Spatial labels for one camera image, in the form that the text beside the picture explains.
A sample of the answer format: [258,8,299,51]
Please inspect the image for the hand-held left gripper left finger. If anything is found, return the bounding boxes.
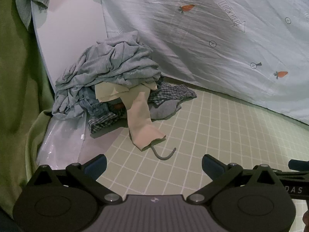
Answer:
[30,154,121,205]

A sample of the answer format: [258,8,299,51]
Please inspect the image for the grey drawstring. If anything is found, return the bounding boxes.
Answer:
[151,144,176,160]

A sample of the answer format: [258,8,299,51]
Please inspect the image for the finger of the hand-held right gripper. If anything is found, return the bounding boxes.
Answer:
[288,159,309,172]

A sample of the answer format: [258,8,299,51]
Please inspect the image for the blue jeans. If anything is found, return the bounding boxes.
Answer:
[81,87,126,116]

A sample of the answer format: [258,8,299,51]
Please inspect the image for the plaid shirt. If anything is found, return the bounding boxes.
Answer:
[88,82,197,133]

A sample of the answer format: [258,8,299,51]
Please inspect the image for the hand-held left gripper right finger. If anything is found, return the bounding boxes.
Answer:
[187,154,284,205]

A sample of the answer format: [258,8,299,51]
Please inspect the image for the white board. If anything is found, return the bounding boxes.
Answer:
[31,0,107,87]

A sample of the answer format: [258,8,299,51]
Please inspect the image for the carrot print light blue quilt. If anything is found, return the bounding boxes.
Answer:
[100,0,309,126]

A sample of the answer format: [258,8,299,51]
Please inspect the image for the grey heathered pants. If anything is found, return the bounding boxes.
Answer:
[52,31,162,121]

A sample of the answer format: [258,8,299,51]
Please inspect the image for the beige garment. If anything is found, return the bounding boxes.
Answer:
[95,81,166,151]

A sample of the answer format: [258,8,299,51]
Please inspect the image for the clear plastic bag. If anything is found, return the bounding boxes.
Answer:
[36,119,85,168]

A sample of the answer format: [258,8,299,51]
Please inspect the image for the green blanket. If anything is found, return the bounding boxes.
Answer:
[0,0,57,213]

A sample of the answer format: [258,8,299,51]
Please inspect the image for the blue-grey cloth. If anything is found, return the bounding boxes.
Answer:
[150,100,181,120]

